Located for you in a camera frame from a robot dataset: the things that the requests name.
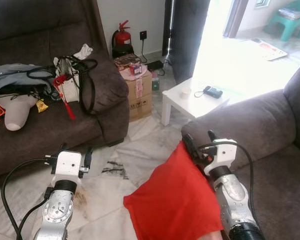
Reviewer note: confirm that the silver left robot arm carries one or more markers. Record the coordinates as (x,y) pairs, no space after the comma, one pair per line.
(57,212)

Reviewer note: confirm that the red tassel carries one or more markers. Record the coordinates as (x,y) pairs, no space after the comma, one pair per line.
(70,111)

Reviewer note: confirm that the black handheld device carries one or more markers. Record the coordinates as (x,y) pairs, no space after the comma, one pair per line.
(213,92)

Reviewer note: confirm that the yellow snack packet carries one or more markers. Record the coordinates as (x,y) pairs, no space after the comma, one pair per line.
(41,106)

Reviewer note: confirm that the small white cup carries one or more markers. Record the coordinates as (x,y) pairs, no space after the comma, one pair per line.
(185,93)

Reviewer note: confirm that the dark brown two-seat sofa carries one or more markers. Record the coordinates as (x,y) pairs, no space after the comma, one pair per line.
(270,125)

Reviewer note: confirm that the brown cardboard box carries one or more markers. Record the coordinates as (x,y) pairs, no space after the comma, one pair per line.
(140,100)

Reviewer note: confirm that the grey garment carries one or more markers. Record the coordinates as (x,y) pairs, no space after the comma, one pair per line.
(10,77)

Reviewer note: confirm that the black power adapter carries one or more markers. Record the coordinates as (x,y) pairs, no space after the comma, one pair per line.
(155,65)

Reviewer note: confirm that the pink cloth with small items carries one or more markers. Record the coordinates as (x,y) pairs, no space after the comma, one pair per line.
(132,70)

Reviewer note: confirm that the white crumpled cloth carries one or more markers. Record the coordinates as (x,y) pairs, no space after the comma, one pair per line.
(84,51)

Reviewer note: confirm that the printed floor mat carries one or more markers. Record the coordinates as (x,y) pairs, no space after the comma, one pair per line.
(270,50)

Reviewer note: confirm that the dark wooden door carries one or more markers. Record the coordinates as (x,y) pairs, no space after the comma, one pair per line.
(187,35)

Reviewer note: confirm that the red fire extinguisher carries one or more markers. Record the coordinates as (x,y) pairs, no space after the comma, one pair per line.
(122,37)

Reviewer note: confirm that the teal plastic stool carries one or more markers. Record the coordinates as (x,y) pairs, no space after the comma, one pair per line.
(290,26)

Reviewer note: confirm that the stack of books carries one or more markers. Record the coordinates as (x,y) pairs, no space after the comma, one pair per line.
(290,13)

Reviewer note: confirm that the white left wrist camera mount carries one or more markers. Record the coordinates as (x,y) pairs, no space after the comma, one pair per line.
(67,164)

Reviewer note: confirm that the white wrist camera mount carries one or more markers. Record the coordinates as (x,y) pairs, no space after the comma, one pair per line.
(67,164)
(224,152)

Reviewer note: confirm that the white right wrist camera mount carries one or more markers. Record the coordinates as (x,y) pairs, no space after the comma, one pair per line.
(224,152)

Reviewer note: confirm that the black wall socket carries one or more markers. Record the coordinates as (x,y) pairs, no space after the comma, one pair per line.
(143,35)

